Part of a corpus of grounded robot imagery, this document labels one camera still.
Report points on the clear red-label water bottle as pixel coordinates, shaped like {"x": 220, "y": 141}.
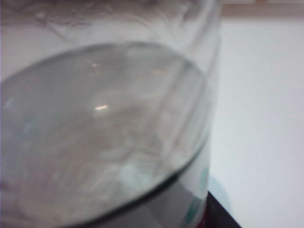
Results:
{"x": 107, "y": 123}

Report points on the long brown desk partition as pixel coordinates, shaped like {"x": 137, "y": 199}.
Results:
{"x": 261, "y": 10}

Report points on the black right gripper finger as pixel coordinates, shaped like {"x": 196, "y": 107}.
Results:
{"x": 218, "y": 213}

